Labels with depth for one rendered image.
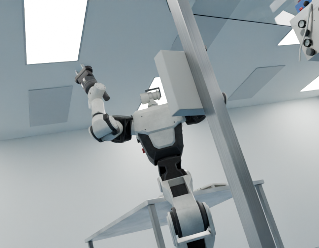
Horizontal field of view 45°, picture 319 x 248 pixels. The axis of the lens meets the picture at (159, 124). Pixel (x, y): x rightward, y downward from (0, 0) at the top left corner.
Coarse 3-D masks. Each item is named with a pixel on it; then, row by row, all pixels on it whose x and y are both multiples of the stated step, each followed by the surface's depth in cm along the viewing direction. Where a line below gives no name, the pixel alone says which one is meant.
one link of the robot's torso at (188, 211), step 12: (168, 180) 199; (180, 180) 199; (192, 180) 203; (168, 192) 192; (180, 192) 194; (192, 192) 201; (180, 204) 179; (192, 204) 177; (180, 216) 173; (192, 216) 172; (204, 216) 173; (180, 228) 172; (192, 228) 173; (204, 228) 174
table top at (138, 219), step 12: (204, 192) 288; (216, 192) 297; (228, 192) 316; (144, 204) 268; (156, 204) 272; (168, 204) 288; (216, 204) 371; (132, 216) 296; (144, 216) 314; (108, 228) 327; (120, 228) 347; (132, 228) 373; (144, 228) 402; (96, 240) 386
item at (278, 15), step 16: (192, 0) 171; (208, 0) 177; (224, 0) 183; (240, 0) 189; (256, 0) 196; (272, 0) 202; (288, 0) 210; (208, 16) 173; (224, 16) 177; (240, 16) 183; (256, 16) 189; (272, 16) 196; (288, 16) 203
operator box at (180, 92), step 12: (156, 60) 152; (168, 60) 149; (180, 60) 152; (168, 72) 146; (180, 72) 149; (168, 84) 145; (180, 84) 146; (192, 84) 149; (168, 96) 146; (180, 96) 144; (192, 96) 146; (180, 108) 141; (192, 108) 144
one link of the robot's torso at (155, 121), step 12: (156, 108) 215; (168, 108) 214; (132, 120) 220; (144, 120) 212; (156, 120) 212; (168, 120) 212; (180, 120) 213; (132, 132) 219; (144, 132) 210; (156, 132) 210; (168, 132) 210; (180, 132) 214; (144, 144) 212; (156, 144) 208; (168, 144) 208; (180, 144) 211; (156, 156) 209; (168, 156) 210
